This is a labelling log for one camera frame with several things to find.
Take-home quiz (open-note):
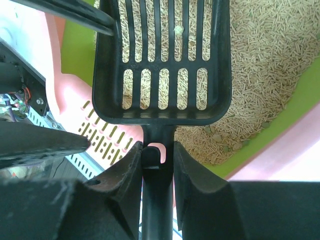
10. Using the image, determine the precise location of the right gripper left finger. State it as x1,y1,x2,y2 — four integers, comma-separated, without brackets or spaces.
82,141,143,240

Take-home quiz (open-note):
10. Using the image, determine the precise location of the black litter scoop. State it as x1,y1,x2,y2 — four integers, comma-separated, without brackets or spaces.
92,0,232,240

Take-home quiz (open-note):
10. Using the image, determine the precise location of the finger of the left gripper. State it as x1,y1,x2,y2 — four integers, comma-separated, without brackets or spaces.
0,120,91,169
15,0,115,36

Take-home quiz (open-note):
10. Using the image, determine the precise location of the pink litter box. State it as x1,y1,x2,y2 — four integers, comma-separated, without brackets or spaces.
46,15,320,181

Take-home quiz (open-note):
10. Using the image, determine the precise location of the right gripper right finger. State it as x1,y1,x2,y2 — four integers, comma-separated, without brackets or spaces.
173,142,238,240

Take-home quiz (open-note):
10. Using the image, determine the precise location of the beige cat litter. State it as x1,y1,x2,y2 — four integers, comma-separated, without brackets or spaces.
93,0,320,166

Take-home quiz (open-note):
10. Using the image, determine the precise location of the litter clump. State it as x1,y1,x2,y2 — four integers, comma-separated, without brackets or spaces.
173,25,185,37

